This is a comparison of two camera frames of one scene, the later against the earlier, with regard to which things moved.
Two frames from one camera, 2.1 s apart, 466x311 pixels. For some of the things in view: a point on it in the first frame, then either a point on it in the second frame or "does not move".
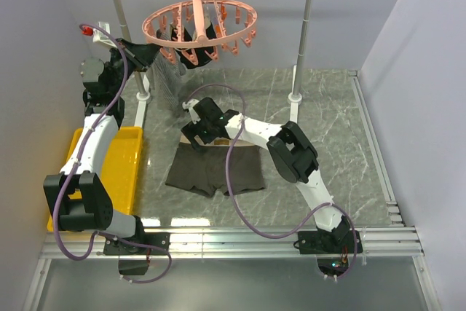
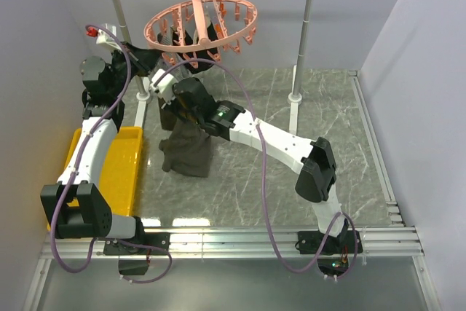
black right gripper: [191, 130] -> [173, 106]
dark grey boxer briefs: [205, 170] -> [188, 148]
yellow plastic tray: [120, 172] does not move
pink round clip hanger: [181, 30] does not move
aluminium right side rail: [395, 215] does not move
